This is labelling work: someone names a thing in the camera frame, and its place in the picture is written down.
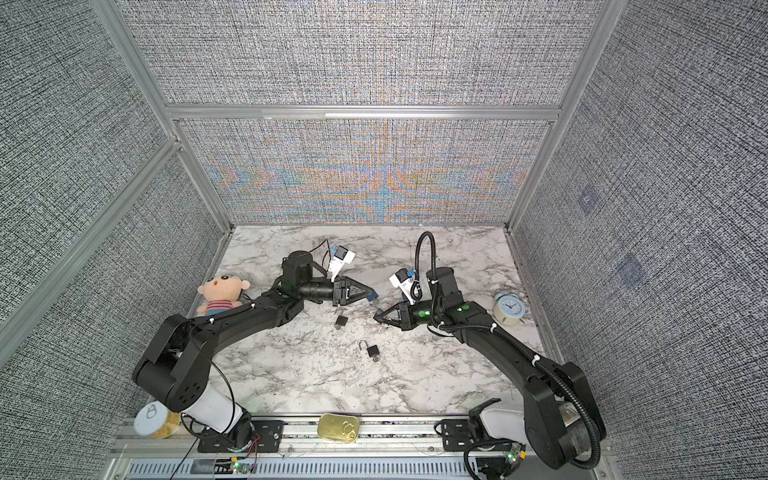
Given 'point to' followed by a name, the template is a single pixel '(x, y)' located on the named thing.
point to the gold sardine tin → (338, 427)
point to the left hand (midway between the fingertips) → (370, 295)
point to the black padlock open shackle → (372, 351)
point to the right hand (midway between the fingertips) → (382, 316)
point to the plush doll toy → (221, 293)
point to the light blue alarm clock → (509, 307)
